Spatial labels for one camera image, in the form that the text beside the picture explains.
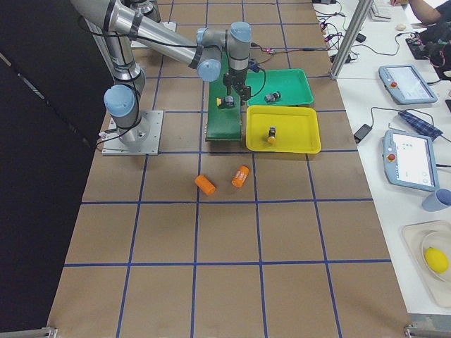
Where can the green conveyor belt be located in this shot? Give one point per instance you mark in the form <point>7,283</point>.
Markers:
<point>223,124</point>

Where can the plain orange cylinder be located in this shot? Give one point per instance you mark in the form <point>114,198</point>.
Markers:
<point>205,185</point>

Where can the yellow push button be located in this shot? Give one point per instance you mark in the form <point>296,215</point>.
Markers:
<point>225,102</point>
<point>271,139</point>

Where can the aluminium frame post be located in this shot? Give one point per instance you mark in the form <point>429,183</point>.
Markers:
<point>357,20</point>

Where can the black power adapter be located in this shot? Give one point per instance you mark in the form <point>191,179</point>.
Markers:
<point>362,132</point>

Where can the beige tray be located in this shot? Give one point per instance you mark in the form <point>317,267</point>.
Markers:
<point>429,246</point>

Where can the lower teach pendant tablet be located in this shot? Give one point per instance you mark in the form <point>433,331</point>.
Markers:
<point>409,161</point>

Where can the upper teach pendant tablet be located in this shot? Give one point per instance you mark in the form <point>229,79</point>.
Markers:
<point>405,85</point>

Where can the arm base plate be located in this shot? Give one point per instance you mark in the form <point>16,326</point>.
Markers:
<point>171,26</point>
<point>141,140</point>

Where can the green plastic tray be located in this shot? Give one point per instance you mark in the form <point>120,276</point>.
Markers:
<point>291,83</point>

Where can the blue plaid face mask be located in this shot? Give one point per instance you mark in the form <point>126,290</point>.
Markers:
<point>420,126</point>

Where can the yellow plastic tray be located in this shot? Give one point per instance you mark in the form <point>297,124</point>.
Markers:
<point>297,129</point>

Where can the blue cup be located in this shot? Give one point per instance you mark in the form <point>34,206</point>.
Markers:
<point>437,201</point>

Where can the orange cylinder with 4680 print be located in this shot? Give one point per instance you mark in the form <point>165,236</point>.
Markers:
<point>240,176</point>

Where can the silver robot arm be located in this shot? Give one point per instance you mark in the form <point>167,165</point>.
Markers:
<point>213,54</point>

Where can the teach pendant tablet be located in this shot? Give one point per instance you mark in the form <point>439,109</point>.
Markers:
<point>405,85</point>
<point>409,161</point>

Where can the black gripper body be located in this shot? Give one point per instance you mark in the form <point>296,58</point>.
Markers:
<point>235,78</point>

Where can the yellow lemon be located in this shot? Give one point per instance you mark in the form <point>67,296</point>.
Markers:
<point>436,260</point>

